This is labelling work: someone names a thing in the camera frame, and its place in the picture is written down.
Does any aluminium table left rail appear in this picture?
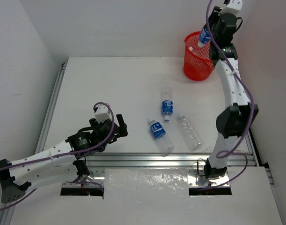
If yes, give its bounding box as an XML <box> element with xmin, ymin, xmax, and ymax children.
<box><xmin>0</xmin><ymin>61</ymin><xmax>67</xmax><ymax>225</ymax></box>

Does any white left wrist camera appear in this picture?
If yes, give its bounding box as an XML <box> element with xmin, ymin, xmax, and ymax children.
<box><xmin>93</xmin><ymin>103</ymin><xmax>111</xmax><ymax>124</ymax></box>

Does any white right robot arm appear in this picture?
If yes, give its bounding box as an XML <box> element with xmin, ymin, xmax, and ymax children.
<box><xmin>200</xmin><ymin>0</ymin><xmax>258</xmax><ymax>179</ymax></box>

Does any blue label bottle Chinese text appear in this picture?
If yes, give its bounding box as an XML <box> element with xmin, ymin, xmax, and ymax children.
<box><xmin>148</xmin><ymin>119</ymin><xmax>175</xmax><ymax>155</ymax></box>

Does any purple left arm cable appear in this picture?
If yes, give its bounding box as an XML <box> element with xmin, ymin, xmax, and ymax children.
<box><xmin>0</xmin><ymin>102</ymin><xmax>115</xmax><ymax>212</ymax></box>

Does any red mesh plastic bin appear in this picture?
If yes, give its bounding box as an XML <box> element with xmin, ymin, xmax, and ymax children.
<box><xmin>183</xmin><ymin>31</ymin><xmax>214</xmax><ymax>81</ymax></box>

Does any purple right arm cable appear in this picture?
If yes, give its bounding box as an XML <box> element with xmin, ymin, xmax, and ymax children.
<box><xmin>205</xmin><ymin>0</ymin><xmax>255</xmax><ymax>188</ymax></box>

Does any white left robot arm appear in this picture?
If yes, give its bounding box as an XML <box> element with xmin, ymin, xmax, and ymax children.
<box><xmin>0</xmin><ymin>114</ymin><xmax>128</xmax><ymax>204</ymax></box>

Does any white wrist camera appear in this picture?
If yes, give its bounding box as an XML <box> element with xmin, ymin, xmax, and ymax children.
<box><xmin>93</xmin><ymin>103</ymin><xmax>111</xmax><ymax>124</ymax></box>
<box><xmin>221</xmin><ymin>0</ymin><xmax>243</xmax><ymax>15</ymax></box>

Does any clear unlabelled bottle white cap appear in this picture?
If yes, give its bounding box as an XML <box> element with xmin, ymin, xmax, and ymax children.
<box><xmin>176</xmin><ymin>114</ymin><xmax>204</xmax><ymax>151</ymax></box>

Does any aluminium table rail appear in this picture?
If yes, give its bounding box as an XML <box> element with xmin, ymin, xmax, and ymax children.
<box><xmin>30</xmin><ymin>152</ymin><xmax>258</xmax><ymax>168</ymax></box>
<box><xmin>223</xmin><ymin>60</ymin><xmax>272</xmax><ymax>186</ymax></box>
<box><xmin>0</xmin><ymin>61</ymin><xmax>67</xmax><ymax>225</ymax></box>

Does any black looped cable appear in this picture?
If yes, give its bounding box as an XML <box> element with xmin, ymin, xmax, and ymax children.
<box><xmin>197</xmin><ymin>158</ymin><xmax>210</xmax><ymax>186</ymax></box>

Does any aluminium table right rail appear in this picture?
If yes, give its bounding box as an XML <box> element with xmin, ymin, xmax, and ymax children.
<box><xmin>223</xmin><ymin>60</ymin><xmax>272</xmax><ymax>186</ymax></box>

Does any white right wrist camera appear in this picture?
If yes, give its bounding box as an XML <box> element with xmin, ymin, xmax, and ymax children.
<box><xmin>221</xmin><ymin>0</ymin><xmax>243</xmax><ymax>15</ymax></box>

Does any aluminium table front rail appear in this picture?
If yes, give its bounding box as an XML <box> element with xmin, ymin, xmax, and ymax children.
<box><xmin>30</xmin><ymin>152</ymin><xmax>258</xmax><ymax>168</ymax></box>

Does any blue label bottle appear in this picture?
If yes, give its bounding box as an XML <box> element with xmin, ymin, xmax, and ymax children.
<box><xmin>198</xmin><ymin>24</ymin><xmax>211</xmax><ymax>48</ymax></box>
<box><xmin>161</xmin><ymin>87</ymin><xmax>173</xmax><ymax>123</ymax></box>

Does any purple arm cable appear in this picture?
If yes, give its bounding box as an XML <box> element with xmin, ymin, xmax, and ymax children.
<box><xmin>205</xmin><ymin>0</ymin><xmax>255</xmax><ymax>188</ymax></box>
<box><xmin>0</xmin><ymin>102</ymin><xmax>115</xmax><ymax>212</ymax></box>

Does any translucent plastic sheet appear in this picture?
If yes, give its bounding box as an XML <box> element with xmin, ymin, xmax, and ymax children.
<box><xmin>104</xmin><ymin>168</ymin><xmax>188</xmax><ymax>199</ymax></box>

